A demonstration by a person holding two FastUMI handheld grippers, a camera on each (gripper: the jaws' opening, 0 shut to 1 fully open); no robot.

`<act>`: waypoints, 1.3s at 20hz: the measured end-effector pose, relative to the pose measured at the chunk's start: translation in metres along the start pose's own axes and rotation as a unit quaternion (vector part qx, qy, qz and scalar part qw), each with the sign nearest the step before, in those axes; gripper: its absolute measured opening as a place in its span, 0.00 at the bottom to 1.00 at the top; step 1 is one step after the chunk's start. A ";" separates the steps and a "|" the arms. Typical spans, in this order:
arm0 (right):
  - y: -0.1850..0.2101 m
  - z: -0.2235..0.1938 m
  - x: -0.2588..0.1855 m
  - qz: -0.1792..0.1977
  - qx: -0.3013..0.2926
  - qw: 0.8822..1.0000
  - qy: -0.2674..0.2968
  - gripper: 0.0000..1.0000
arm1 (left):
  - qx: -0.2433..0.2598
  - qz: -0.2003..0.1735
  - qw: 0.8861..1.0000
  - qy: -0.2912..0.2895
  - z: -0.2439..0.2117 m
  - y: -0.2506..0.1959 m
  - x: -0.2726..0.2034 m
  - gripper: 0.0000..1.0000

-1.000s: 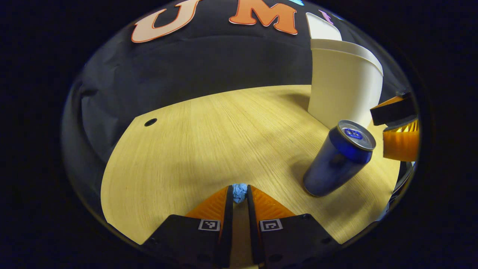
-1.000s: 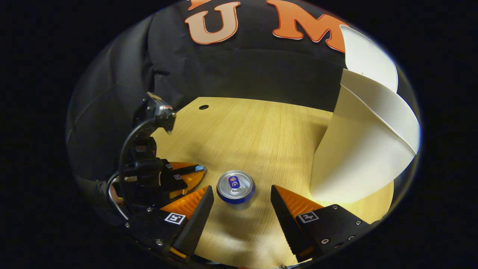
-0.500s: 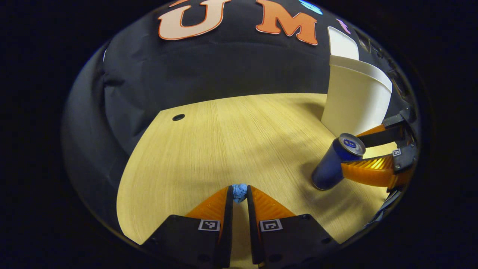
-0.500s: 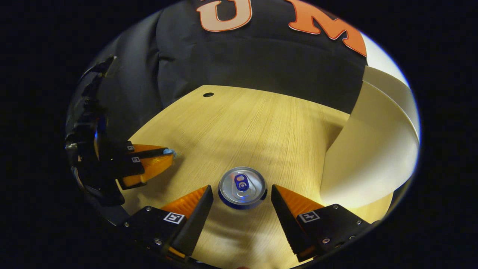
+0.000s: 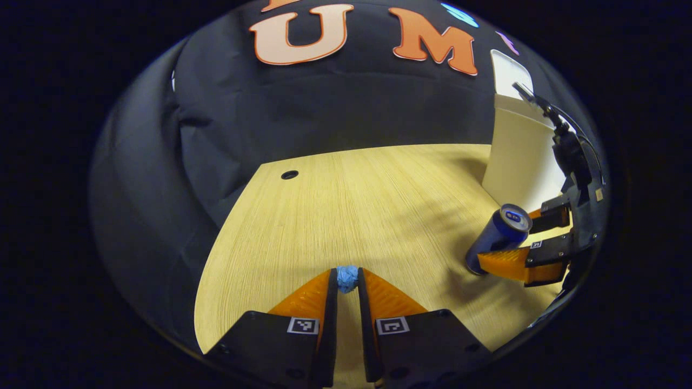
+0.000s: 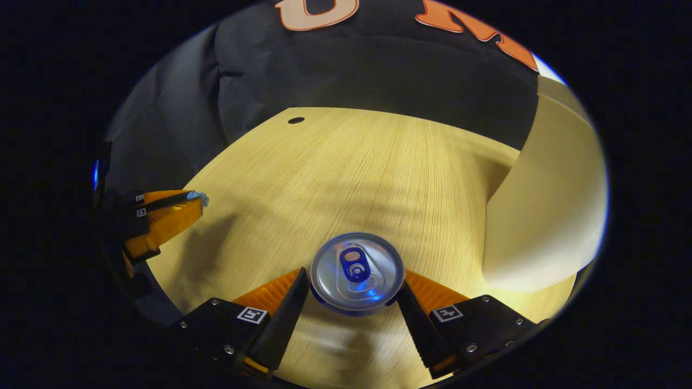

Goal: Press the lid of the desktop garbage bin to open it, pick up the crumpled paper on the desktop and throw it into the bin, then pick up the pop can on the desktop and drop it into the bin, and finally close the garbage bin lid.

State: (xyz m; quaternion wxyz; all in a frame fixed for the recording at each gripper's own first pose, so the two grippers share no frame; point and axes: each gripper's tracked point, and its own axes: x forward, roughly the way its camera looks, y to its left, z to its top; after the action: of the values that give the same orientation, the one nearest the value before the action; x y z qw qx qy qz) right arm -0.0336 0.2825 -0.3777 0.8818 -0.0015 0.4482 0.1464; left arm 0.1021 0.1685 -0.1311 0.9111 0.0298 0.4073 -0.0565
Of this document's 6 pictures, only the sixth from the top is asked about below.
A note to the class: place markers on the white desktop garbage bin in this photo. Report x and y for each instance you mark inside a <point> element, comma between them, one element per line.
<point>546,205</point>

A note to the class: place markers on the silver pop can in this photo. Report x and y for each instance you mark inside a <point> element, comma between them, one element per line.
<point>335,270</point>

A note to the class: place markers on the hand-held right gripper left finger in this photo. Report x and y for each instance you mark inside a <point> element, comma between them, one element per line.
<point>284,324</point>

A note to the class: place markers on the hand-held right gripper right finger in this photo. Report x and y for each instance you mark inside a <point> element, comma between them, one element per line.
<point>419,329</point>

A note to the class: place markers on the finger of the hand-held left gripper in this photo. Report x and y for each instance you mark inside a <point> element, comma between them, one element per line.
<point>162,201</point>
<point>167,221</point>

